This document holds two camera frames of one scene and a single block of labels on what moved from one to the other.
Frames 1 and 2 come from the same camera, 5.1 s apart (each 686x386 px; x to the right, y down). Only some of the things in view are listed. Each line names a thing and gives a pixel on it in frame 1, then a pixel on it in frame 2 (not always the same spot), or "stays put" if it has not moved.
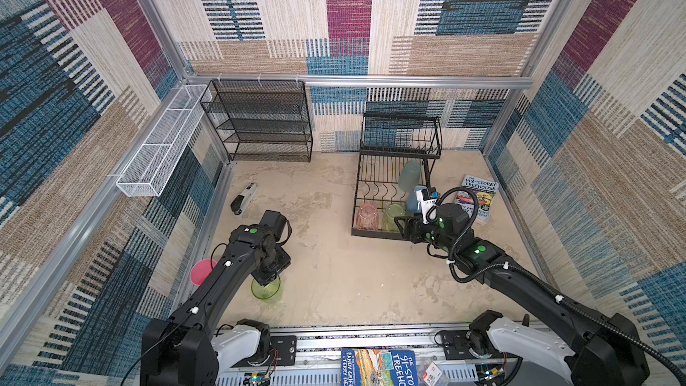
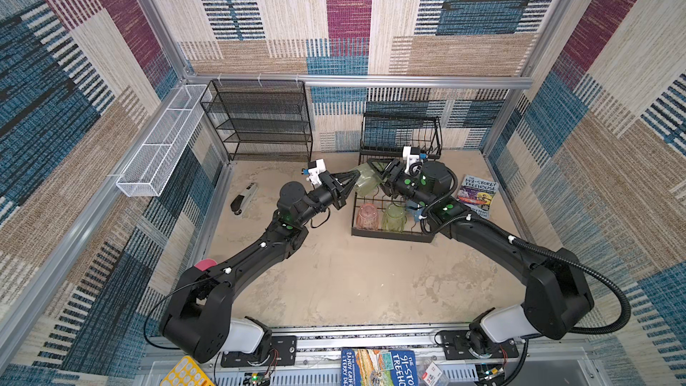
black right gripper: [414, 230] to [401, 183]
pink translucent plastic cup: [367, 216] stays put
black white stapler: [241, 201] stays put
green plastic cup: [394, 210] stays put
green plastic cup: [267, 291] to [368, 180]
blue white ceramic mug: [413, 200] stays put
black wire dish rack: [394, 166] stays put
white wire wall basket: [149, 170] stays put
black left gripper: [263, 277] to [331, 186]
